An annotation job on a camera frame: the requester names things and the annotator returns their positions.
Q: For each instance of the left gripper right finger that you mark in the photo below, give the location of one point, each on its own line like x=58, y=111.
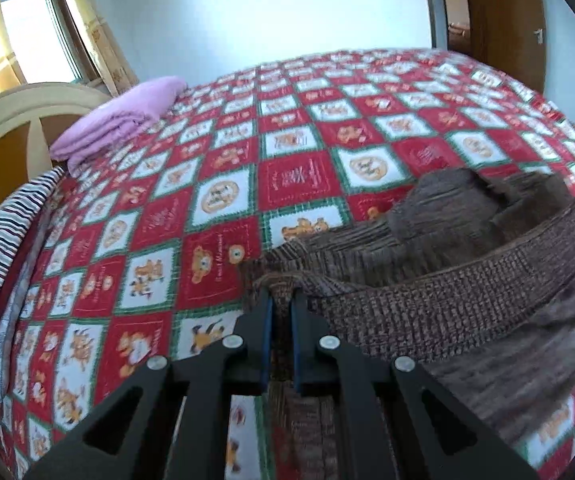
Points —
x=393, y=420

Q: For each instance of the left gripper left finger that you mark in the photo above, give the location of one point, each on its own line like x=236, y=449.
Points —
x=195, y=418

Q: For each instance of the brown knitted sweater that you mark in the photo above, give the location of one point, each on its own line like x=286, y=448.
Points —
x=473, y=277

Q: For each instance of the red patchwork bed sheet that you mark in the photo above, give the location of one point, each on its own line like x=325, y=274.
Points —
x=139, y=255

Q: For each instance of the striped pillow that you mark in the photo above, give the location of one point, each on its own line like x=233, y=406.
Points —
x=2, y=269

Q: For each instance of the purple folded blanket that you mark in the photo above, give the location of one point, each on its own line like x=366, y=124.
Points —
x=116, y=121

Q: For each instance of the cream wooden headboard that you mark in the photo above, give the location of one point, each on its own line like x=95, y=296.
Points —
x=32, y=117

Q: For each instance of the yellow curtain right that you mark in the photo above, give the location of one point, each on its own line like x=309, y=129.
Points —
x=106, y=55

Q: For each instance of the window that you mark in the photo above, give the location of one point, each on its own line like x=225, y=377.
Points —
x=39, y=42

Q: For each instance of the brown wooden door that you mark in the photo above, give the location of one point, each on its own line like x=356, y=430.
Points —
x=502, y=36

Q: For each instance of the dark door frame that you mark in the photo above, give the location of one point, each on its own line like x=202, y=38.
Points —
x=450, y=25

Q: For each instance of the silver door handle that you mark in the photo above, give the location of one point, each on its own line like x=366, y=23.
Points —
x=539, y=35

